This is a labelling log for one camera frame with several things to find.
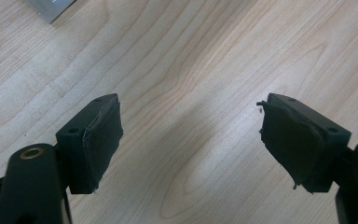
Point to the grey two-tier shoe rack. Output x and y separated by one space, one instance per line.
48 9

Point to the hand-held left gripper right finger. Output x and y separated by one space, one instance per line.
298 143

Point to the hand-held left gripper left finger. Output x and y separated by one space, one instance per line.
90 146

